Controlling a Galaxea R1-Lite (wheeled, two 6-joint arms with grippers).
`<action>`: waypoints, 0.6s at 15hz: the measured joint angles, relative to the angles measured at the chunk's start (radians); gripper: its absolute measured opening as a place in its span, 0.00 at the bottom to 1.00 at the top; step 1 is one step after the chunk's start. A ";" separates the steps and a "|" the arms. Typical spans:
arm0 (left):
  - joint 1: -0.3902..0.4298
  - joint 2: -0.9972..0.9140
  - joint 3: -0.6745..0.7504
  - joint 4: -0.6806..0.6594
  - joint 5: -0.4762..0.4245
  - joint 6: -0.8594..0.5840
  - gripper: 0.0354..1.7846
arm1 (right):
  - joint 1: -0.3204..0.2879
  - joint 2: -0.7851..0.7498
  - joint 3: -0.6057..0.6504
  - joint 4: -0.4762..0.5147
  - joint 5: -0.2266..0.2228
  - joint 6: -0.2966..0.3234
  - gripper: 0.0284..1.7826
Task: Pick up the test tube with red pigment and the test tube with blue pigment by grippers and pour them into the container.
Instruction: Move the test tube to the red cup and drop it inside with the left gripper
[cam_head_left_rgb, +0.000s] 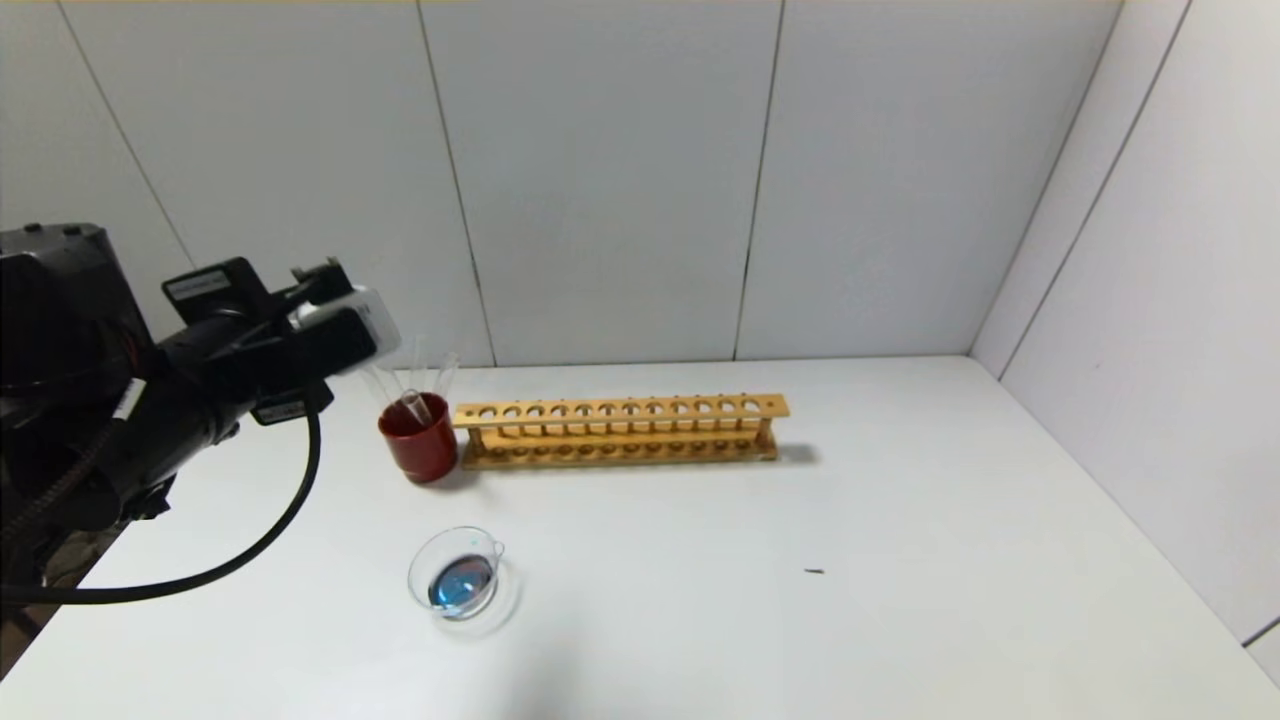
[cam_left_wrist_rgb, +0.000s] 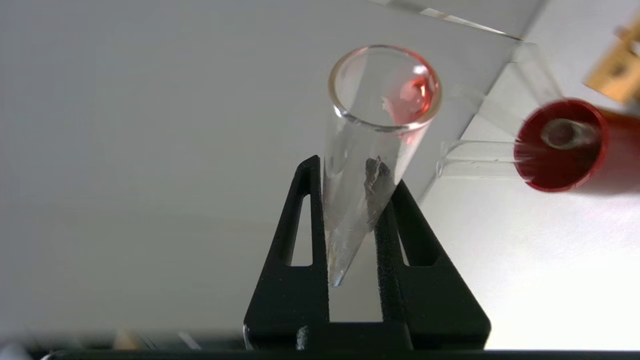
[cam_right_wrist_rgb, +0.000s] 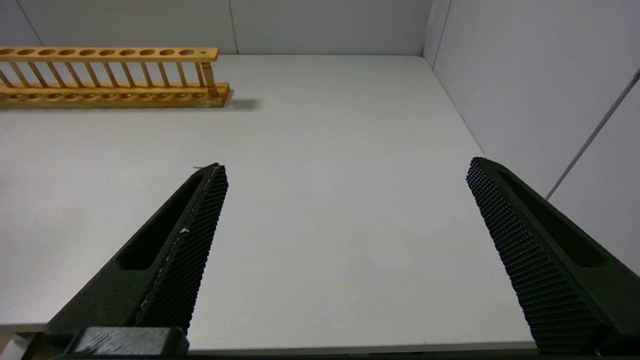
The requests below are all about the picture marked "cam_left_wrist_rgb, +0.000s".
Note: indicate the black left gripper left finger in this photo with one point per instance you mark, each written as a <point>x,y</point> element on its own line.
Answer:
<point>280,310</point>

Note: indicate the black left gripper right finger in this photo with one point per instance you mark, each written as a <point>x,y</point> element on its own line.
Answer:
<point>440,310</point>

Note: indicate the test tube with red pigment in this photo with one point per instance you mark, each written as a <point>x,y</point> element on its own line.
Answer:
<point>360,150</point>

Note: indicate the empty glass test tube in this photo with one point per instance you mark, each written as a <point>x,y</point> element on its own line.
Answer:
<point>530,75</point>
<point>480,160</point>

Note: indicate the wooden test tube rack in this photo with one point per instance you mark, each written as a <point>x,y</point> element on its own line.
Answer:
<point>615,75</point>

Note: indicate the dark red plastic cup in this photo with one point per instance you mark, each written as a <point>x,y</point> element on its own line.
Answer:
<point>615,150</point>

